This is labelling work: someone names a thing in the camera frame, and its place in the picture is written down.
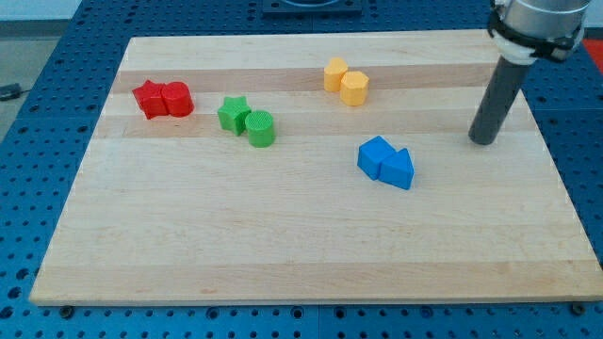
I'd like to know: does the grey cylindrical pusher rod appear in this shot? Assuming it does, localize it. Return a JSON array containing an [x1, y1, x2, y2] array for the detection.
[[468, 56, 530, 145]]

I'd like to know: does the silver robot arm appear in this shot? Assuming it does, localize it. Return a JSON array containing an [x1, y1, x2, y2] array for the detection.
[[468, 0, 590, 145]]

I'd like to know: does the blue triangle block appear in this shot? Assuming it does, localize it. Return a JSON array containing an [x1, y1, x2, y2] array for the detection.
[[378, 149, 415, 190]]

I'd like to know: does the blue square block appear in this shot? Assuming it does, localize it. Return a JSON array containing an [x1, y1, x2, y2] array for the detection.
[[357, 136, 396, 180]]

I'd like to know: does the yellow hexagon block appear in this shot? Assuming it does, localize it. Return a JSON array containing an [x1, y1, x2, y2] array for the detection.
[[339, 71, 369, 106]]

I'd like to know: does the yellow heart block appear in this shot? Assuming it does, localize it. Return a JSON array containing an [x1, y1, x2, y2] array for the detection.
[[323, 56, 349, 92]]

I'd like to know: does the wooden board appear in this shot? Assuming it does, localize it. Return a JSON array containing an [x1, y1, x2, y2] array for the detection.
[[29, 30, 602, 306]]

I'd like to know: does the green cylinder block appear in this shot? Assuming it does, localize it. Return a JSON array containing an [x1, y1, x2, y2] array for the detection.
[[245, 110, 276, 148]]

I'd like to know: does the green star block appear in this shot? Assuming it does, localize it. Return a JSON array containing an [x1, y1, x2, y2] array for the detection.
[[218, 96, 252, 136]]

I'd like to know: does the red cylinder block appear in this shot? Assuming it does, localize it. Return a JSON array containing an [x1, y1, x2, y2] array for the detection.
[[161, 82, 194, 118]]

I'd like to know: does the red star block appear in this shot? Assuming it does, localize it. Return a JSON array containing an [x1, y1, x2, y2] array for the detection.
[[132, 80, 169, 120]]

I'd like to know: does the black device on floor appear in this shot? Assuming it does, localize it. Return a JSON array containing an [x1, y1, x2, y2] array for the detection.
[[0, 83, 23, 102]]

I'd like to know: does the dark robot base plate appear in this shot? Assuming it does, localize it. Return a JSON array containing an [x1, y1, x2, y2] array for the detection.
[[260, 0, 363, 15]]

